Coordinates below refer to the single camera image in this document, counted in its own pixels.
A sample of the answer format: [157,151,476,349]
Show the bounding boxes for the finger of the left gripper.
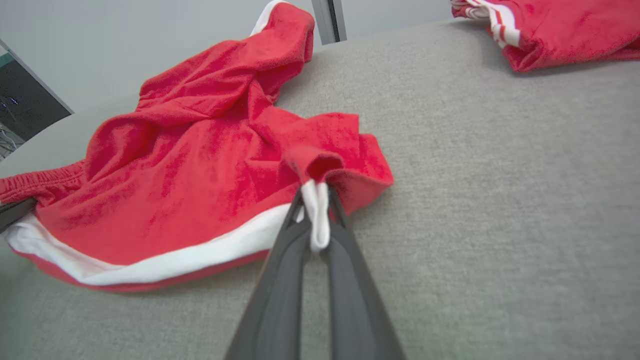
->
[0,197,38,233]

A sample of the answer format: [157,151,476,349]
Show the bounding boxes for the red jersey with white sleeves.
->
[450,0,640,73]

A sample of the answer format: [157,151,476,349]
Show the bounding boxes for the red shorts with white trim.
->
[0,0,395,293]

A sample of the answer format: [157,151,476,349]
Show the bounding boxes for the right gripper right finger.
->
[320,185,407,360]

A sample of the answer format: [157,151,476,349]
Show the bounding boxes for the dark glass panel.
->
[0,39,75,161]

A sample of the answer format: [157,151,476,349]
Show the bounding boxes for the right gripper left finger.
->
[224,187,313,360]

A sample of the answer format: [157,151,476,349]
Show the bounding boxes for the grey wall post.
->
[311,0,347,45]

